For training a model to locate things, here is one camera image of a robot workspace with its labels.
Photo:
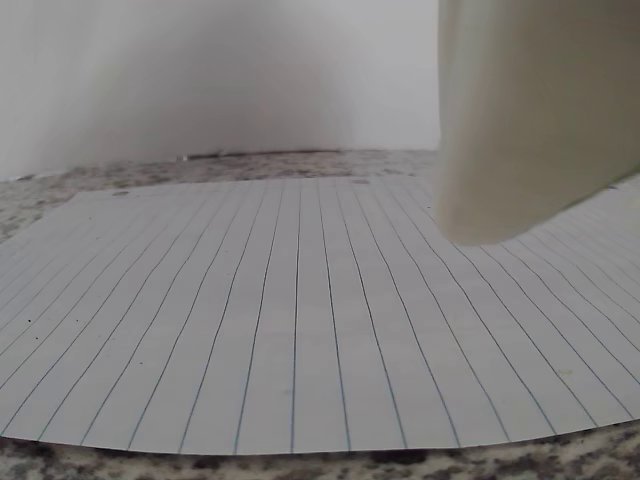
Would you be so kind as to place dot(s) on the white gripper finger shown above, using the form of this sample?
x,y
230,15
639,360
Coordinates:
x,y
525,100

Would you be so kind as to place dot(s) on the lined paper sheet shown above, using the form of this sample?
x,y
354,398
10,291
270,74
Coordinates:
x,y
300,325

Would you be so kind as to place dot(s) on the white backdrop board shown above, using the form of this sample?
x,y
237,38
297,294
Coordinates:
x,y
200,75

